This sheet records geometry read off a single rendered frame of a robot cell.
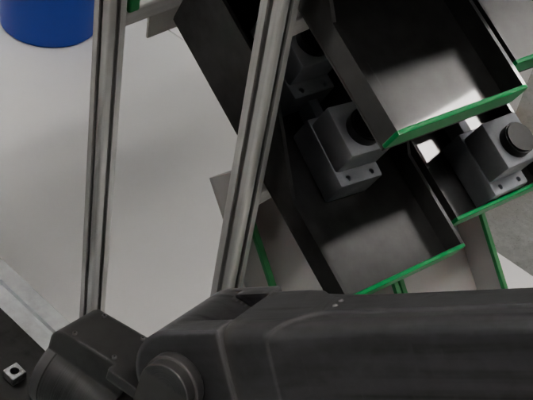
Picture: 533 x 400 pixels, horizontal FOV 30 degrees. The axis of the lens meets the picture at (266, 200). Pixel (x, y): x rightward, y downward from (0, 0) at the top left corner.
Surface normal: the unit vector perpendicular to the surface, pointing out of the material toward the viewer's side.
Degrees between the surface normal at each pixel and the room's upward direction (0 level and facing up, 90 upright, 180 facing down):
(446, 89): 25
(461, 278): 45
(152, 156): 0
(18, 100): 0
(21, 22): 90
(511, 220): 1
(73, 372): 34
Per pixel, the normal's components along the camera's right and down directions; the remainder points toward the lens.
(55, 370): -0.24, -0.26
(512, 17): 0.39, -0.43
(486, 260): -0.79, 0.30
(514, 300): -0.23, -0.96
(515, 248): 0.15, -0.74
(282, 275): 0.53, -0.11
